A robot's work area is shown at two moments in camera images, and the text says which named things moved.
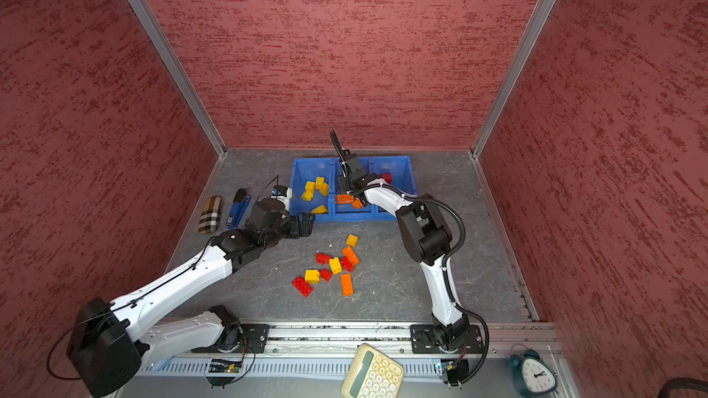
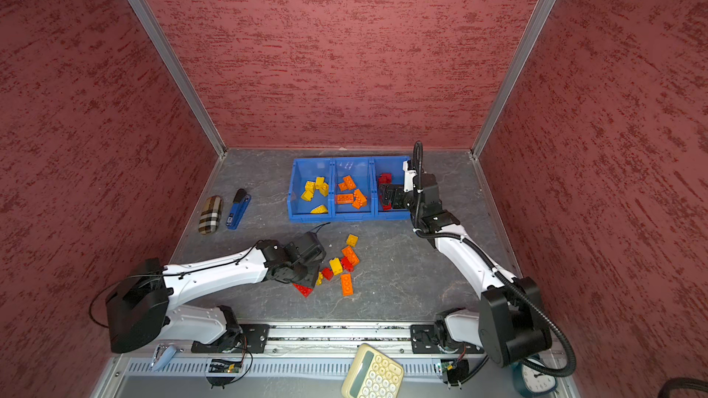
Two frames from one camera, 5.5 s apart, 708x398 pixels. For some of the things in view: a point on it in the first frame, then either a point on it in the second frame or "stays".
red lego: [347, 263] stays
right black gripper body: [347, 183] -> [418, 206]
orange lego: [347, 285] stays
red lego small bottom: [326, 275] stays
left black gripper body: [273, 236] -> [303, 274]
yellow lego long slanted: [321, 209] stays
